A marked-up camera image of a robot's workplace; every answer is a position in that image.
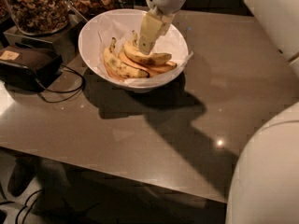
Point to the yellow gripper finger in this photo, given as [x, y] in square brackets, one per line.
[149, 32]
[166, 21]

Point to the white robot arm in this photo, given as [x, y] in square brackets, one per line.
[265, 184]

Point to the middle orange banana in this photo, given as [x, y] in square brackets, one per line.
[153, 70]

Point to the front spotted yellow banana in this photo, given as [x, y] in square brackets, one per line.
[120, 67]

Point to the white bowl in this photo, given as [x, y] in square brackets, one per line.
[93, 44]

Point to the metal jar stand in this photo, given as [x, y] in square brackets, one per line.
[64, 42]

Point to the glass jar of nuts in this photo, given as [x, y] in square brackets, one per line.
[38, 17]

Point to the black device with label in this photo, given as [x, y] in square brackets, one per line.
[29, 68]

